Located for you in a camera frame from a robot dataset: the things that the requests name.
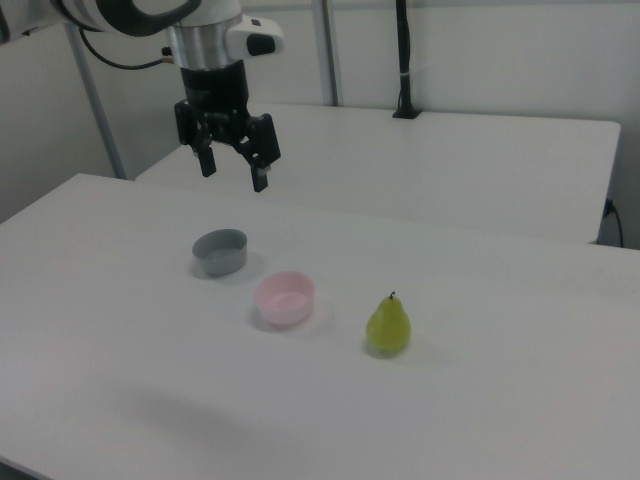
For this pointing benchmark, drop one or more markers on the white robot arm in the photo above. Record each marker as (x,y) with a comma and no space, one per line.
(210,45)

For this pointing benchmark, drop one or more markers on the pink bowl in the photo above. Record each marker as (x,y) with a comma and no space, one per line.
(285,315)

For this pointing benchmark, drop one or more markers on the white side table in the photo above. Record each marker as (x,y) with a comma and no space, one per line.
(450,170)

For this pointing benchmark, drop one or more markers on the grey partition post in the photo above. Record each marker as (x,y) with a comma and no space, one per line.
(330,50)
(97,110)

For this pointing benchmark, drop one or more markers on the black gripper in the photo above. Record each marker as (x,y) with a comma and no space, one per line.
(215,90)

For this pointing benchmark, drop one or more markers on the grey bowl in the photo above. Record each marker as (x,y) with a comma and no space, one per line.
(225,265)

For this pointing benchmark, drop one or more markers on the black camera pole with base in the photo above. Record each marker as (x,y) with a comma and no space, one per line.
(404,60)

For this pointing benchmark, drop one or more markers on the green pear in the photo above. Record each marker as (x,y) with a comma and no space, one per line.
(389,330)

